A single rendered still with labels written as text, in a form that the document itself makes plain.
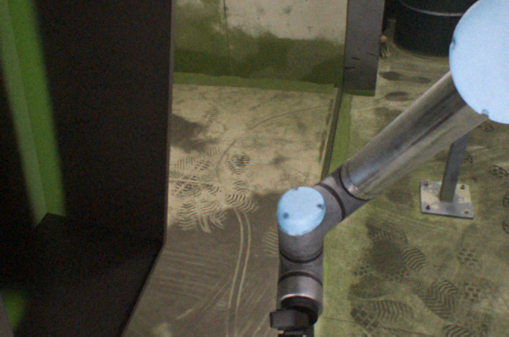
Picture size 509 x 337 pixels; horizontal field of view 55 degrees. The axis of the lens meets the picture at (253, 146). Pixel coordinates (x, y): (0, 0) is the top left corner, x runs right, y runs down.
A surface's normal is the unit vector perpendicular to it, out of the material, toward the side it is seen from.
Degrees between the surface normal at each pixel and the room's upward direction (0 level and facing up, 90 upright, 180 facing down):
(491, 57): 85
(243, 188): 0
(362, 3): 90
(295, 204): 5
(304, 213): 5
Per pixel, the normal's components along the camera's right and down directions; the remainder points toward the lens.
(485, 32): -0.81, 0.32
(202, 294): -0.06, -0.80
